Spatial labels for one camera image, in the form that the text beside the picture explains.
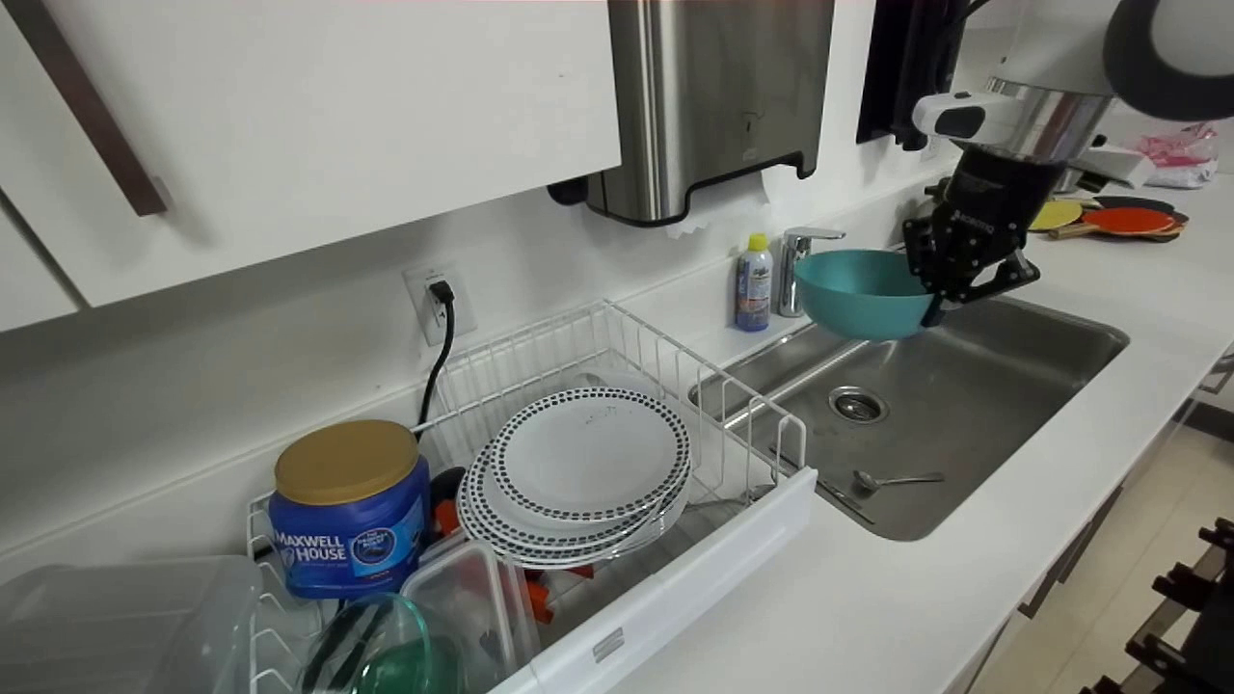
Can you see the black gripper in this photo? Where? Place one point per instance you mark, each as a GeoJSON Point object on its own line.
{"type": "Point", "coordinates": [997, 197]}

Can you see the teal bowl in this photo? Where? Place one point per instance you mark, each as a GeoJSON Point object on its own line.
{"type": "Point", "coordinates": [855, 296]}

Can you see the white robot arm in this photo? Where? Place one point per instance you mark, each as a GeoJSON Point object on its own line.
{"type": "Point", "coordinates": [1042, 41]}

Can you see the stainless steel sink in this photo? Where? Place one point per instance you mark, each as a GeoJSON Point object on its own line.
{"type": "Point", "coordinates": [977, 389]}

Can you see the round sink drain strainer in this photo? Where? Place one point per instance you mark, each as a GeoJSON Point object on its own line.
{"type": "Point", "coordinates": [857, 404]}

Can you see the green glass bowl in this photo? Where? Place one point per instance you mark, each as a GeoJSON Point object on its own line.
{"type": "Point", "coordinates": [411, 670]}

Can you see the yellow disc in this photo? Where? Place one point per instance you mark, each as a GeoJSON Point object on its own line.
{"type": "Point", "coordinates": [1059, 214]}

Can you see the chrome faucet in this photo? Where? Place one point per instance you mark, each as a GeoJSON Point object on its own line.
{"type": "Point", "coordinates": [790, 265]}

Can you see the orange red plate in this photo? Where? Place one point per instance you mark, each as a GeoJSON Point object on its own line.
{"type": "Point", "coordinates": [1136, 223]}

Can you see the blue soap bottle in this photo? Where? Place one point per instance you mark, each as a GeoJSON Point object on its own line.
{"type": "Point", "coordinates": [754, 292]}

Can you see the metal spoon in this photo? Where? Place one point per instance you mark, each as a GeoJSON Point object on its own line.
{"type": "Point", "coordinates": [868, 484]}

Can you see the pink packet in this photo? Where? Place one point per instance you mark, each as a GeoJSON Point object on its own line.
{"type": "Point", "coordinates": [1179, 146]}

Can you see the steel paper towel dispenser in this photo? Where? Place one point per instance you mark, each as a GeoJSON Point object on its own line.
{"type": "Point", "coordinates": [708, 89]}

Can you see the small dotted rim plate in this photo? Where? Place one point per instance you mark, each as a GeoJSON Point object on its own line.
{"type": "Point", "coordinates": [590, 448]}

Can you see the black equipment stand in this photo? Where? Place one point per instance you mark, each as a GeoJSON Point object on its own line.
{"type": "Point", "coordinates": [1189, 618]}

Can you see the large dotted rim plate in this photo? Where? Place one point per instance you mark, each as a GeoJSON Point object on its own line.
{"type": "Point", "coordinates": [540, 546]}

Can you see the blue coffee can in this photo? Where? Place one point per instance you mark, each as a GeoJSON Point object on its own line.
{"type": "Point", "coordinates": [350, 540]}

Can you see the clear plastic container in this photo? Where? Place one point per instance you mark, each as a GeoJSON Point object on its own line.
{"type": "Point", "coordinates": [116, 632]}

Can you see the black wall-mounted box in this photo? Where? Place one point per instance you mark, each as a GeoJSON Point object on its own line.
{"type": "Point", "coordinates": [900, 65]}

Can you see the white wall outlet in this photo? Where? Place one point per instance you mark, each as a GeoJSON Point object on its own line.
{"type": "Point", "coordinates": [416, 276]}

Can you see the white wall cabinet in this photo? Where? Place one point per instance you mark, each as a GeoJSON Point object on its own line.
{"type": "Point", "coordinates": [321, 103]}

